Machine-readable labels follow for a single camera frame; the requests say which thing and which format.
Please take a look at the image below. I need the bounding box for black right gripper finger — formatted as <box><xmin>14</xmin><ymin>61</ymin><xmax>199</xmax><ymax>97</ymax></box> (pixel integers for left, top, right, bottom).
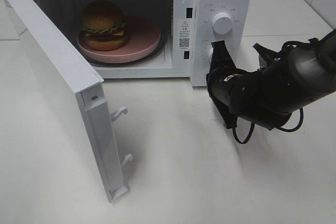
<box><xmin>210</xmin><ymin>40</ymin><xmax>235</xmax><ymax>71</ymax></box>

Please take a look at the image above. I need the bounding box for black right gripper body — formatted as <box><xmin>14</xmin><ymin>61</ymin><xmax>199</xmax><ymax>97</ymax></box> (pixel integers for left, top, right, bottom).
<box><xmin>207</xmin><ymin>68</ymin><xmax>290</xmax><ymax>130</ymax></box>

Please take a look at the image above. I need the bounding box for white microwave knob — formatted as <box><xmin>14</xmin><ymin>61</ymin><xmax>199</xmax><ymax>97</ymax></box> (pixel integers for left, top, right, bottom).
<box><xmin>207</xmin><ymin>48</ymin><xmax>213</xmax><ymax>63</ymax></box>
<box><xmin>211</xmin><ymin>11</ymin><xmax>233</xmax><ymax>35</ymax></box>

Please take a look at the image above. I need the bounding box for pink round plate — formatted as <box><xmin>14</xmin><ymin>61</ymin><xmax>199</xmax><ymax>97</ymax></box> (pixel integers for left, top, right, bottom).
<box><xmin>77</xmin><ymin>16</ymin><xmax>162</xmax><ymax>64</ymax></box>

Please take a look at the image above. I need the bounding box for burger with lettuce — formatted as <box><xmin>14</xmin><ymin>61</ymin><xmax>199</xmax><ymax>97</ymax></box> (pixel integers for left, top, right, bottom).
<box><xmin>80</xmin><ymin>0</ymin><xmax>128</xmax><ymax>51</ymax></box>

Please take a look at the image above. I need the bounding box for white microwave door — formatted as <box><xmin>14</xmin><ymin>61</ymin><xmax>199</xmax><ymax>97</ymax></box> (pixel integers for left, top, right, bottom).
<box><xmin>4</xmin><ymin>0</ymin><xmax>132</xmax><ymax>201</ymax></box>

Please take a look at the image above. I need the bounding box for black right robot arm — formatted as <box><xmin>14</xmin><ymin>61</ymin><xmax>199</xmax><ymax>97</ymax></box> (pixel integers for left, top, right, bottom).
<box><xmin>207</xmin><ymin>31</ymin><xmax>335</xmax><ymax>130</ymax></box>

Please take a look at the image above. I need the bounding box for glass microwave turntable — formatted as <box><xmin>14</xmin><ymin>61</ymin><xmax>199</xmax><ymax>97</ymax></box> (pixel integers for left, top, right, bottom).
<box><xmin>83</xmin><ymin>34</ymin><xmax>167</xmax><ymax>67</ymax></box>

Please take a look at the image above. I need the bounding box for white adjacent table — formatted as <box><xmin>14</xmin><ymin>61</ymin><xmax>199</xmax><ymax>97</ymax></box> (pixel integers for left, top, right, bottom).
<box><xmin>244</xmin><ymin>0</ymin><xmax>336</xmax><ymax>37</ymax></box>

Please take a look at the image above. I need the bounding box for white microwave oven body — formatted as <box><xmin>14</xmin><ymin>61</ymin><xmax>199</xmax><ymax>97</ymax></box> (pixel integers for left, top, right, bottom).
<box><xmin>33</xmin><ymin>0</ymin><xmax>250</xmax><ymax>86</ymax></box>

